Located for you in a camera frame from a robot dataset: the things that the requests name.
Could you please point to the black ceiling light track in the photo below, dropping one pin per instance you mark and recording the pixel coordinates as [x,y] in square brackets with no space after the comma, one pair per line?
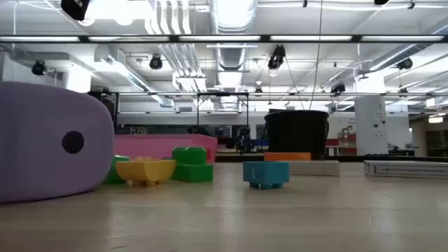
[265,38]

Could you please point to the small black robot arm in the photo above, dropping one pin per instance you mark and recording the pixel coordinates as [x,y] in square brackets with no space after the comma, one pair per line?
[244,140]

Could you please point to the teal toy block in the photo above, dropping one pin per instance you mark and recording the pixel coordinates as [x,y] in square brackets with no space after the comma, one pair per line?
[271,171]

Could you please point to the orange toy block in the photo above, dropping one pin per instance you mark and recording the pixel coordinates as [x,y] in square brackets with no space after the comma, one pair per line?
[287,157]

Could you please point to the black aluminium table frame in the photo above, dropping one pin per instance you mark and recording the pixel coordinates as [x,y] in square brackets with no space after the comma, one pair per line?
[350,158]

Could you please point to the small green toy block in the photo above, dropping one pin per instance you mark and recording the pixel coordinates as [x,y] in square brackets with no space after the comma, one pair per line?
[110,173]

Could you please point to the blue playing card deck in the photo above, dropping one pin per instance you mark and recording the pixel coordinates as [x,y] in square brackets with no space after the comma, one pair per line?
[402,169]

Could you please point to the black ceiling spotlight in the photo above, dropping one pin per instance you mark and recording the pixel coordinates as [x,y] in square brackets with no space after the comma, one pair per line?
[405,63]
[155,62]
[38,67]
[276,57]

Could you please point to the long green toy block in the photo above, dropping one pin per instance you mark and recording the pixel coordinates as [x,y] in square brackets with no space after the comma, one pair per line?
[192,166]

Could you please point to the black bucket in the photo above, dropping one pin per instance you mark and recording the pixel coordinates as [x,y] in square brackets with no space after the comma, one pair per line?
[297,133]

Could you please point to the pink plastic bin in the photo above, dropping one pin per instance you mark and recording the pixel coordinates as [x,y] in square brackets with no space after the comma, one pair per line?
[154,145]

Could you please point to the yellow toy block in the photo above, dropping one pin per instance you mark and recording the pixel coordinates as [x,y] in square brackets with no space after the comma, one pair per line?
[145,170]

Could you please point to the white pillar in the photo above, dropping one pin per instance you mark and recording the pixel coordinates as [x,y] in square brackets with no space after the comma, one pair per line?
[371,126]

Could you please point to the red shelf unit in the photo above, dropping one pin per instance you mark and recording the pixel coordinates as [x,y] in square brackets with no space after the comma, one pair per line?
[346,145]

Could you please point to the black metal frame stand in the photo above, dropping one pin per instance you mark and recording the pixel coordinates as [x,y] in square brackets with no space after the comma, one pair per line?
[223,94]

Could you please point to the purple foam die black dots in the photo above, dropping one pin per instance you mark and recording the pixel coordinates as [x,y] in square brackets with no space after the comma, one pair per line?
[35,168]

